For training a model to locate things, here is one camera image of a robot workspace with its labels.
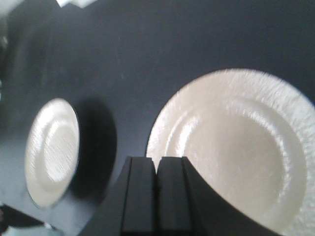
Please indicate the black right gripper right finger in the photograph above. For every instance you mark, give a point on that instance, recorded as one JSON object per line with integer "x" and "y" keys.
{"x": 188, "y": 206}

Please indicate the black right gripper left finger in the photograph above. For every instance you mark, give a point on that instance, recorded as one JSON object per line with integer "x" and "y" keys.
{"x": 129, "y": 207}

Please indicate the beige round plate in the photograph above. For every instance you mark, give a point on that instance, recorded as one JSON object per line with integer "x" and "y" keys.
{"x": 51, "y": 155}
{"x": 251, "y": 137}

